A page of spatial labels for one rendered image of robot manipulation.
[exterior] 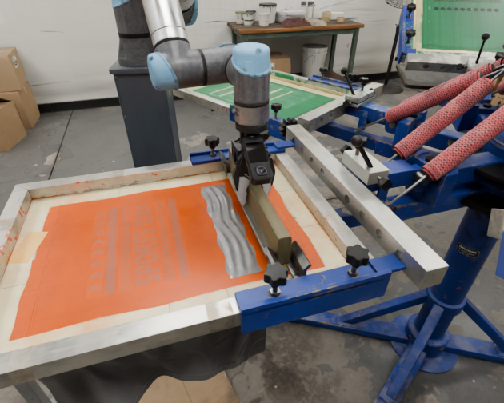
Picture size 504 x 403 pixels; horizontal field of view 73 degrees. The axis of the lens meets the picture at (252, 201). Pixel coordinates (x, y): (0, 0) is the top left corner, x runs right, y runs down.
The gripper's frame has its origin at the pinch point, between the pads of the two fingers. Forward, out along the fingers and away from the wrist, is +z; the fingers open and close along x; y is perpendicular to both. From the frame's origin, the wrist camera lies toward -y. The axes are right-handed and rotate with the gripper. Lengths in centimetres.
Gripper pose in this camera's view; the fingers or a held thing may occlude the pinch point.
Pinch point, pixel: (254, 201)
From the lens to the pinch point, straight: 84.1
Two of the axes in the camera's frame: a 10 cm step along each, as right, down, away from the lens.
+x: -9.6, 1.7, -2.4
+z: 0.0, 8.1, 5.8
